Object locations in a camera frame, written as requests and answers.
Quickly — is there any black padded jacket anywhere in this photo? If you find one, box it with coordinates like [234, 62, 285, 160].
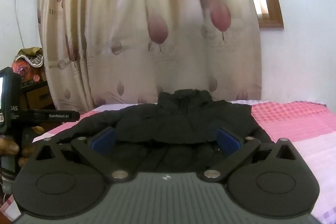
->
[55, 90, 271, 173]

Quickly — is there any person's left hand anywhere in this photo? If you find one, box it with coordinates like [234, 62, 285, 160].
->
[0, 135, 36, 167]

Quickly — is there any brown wooden cabinet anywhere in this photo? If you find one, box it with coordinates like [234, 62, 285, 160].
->
[19, 79, 57, 132]

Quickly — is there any pink checked bed sheet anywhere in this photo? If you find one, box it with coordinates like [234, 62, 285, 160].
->
[32, 99, 336, 224]

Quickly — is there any beige tulip print curtain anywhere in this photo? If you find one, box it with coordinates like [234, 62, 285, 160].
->
[38, 0, 261, 113]

